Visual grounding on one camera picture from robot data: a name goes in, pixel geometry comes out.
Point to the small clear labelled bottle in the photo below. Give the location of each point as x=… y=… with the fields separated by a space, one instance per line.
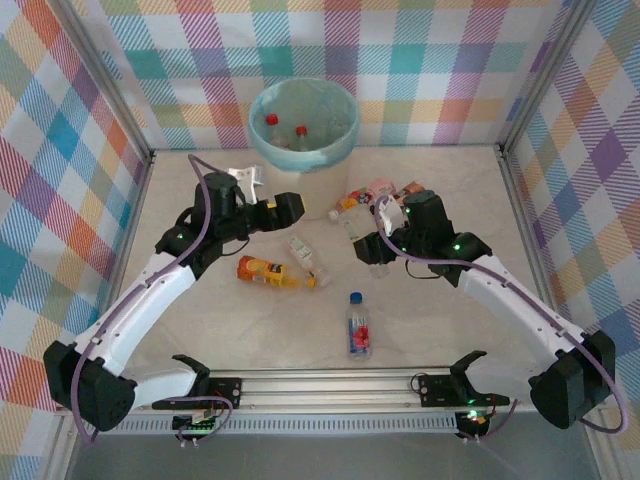
x=301 y=248
x=356 y=227

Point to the orange juice bottle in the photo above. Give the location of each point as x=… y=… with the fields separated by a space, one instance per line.
x=265 y=271

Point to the red label cola bottle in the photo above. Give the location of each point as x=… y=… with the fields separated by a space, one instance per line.
x=271 y=119
x=300 y=131

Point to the blue cap water bottle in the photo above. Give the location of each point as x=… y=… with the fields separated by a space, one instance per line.
x=359 y=330

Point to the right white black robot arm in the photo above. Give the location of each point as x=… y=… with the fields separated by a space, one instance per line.
x=510 y=305

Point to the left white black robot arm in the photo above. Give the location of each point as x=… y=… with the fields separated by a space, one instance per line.
x=145 y=300

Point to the cream round waste bin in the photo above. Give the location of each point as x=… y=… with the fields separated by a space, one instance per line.
x=325 y=190

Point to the teal plastic bin liner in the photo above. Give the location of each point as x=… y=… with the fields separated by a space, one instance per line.
x=320 y=160

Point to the brown label plastic bottle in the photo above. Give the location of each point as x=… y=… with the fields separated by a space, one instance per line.
x=412 y=188

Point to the pink label plastic bottle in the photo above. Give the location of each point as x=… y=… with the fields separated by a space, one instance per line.
x=357 y=194

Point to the right green circuit board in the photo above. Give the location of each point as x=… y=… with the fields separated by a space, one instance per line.
x=472 y=419

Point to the green circuit board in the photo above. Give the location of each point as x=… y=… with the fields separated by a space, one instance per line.
x=200 y=427
x=472 y=419

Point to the left green circuit board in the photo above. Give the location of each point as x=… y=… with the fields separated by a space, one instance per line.
x=200 y=427

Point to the aluminium side rail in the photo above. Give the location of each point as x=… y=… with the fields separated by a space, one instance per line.
x=532 y=250
x=127 y=250

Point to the aluminium front rail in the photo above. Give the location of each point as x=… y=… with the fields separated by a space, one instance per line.
x=325 y=390

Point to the black right mount plate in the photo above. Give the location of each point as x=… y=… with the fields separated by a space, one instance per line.
x=435 y=390

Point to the black mount plate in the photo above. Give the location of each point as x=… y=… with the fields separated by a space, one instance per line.
x=435 y=390
x=227 y=392

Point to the black left mount plate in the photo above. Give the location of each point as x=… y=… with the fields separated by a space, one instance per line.
x=227 y=392

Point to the aluminium frame post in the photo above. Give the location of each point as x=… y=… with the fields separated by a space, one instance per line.
x=600 y=455
x=106 y=75
x=62 y=455
x=545 y=75

